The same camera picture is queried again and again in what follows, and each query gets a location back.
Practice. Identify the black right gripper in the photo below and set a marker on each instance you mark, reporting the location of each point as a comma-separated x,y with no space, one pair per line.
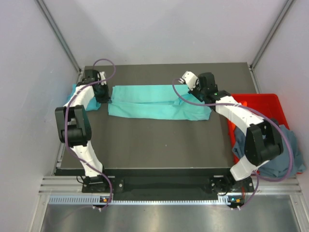
193,93

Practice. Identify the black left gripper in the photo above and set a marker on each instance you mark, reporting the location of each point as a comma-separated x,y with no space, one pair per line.
105,99

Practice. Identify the teal t-shirt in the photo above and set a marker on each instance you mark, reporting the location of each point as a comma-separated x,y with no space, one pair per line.
153,102

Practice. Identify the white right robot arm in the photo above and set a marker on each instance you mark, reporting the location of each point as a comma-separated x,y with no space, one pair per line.
262,141

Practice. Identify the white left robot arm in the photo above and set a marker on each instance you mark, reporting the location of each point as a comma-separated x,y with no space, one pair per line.
73,125

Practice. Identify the folded blue t-shirt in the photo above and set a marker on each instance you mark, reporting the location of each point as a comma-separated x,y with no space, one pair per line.
93,104

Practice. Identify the red plastic bin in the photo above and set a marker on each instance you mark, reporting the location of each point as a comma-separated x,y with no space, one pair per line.
270,106

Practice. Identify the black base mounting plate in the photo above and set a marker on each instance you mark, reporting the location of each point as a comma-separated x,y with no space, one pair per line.
170,184

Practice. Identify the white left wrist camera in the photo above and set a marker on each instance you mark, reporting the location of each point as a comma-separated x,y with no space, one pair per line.
102,78

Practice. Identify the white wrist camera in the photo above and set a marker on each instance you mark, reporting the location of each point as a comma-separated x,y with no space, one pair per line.
189,79
102,78

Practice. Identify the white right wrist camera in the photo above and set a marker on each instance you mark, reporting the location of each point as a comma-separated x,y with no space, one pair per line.
189,79

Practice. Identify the grey aluminium corner post left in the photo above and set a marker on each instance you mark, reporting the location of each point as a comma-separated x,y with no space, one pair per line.
58,34

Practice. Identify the grey aluminium corner post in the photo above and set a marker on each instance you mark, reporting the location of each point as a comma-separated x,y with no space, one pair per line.
274,27
58,34

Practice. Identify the grey aluminium corner post right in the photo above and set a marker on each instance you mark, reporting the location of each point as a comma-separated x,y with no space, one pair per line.
274,27

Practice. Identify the grey slotted cable duct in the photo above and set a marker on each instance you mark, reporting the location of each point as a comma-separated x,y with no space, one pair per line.
102,200

